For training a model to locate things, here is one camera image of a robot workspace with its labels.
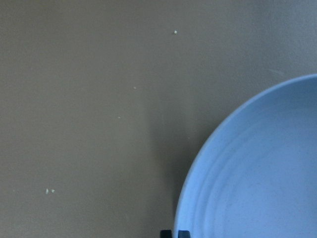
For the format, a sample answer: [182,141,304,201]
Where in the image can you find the blue round plate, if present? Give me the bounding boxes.
[173,75,317,238]

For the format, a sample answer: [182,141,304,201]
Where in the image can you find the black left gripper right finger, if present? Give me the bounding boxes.
[178,230,190,238]

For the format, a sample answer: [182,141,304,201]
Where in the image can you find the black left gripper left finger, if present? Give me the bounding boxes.
[159,230,172,238]

